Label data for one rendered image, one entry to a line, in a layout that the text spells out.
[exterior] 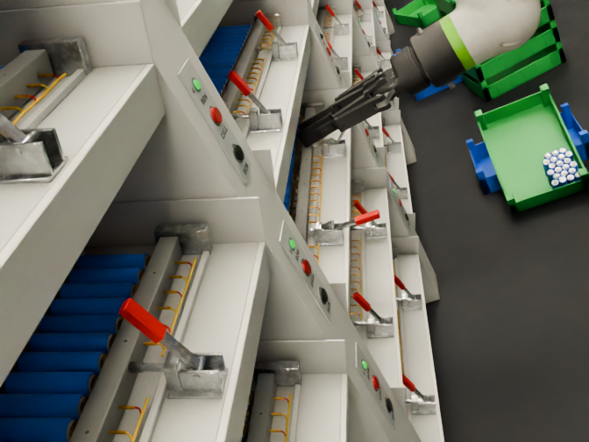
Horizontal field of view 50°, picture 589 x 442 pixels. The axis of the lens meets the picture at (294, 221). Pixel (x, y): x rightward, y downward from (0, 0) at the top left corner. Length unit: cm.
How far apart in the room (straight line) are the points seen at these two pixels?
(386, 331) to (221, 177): 51
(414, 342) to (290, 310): 64
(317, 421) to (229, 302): 19
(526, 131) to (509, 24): 87
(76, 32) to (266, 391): 39
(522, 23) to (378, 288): 48
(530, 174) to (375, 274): 77
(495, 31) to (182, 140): 59
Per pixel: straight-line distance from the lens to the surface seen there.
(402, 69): 105
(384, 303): 108
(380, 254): 118
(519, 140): 186
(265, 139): 80
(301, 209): 94
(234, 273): 57
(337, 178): 106
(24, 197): 38
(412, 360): 124
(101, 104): 48
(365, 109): 104
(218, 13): 80
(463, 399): 136
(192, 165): 58
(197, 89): 59
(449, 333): 149
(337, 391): 70
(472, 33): 103
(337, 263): 87
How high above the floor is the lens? 102
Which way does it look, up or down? 28 degrees down
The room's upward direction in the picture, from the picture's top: 30 degrees counter-clockwise
